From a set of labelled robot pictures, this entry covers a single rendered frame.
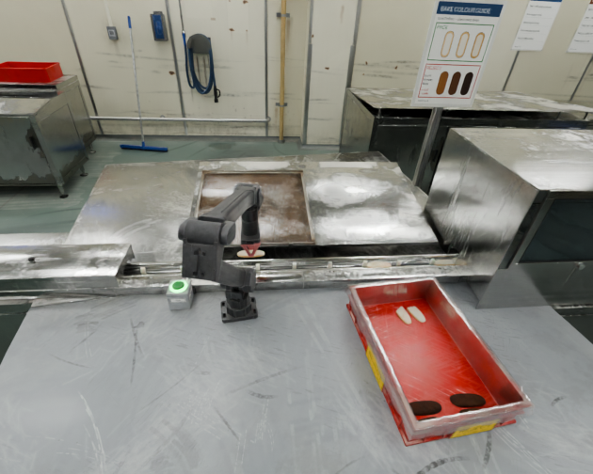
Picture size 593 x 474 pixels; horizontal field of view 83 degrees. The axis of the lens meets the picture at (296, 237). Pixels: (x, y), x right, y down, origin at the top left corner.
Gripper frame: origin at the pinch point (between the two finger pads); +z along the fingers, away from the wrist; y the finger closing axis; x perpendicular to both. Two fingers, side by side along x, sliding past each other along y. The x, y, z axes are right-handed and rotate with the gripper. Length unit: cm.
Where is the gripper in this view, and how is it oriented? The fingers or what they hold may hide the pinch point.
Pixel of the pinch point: (250, 251)
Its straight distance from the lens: 123.9
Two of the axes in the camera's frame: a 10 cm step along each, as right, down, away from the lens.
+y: -1.0, -6.0, 8.0
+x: -9.9, 0.2, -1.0
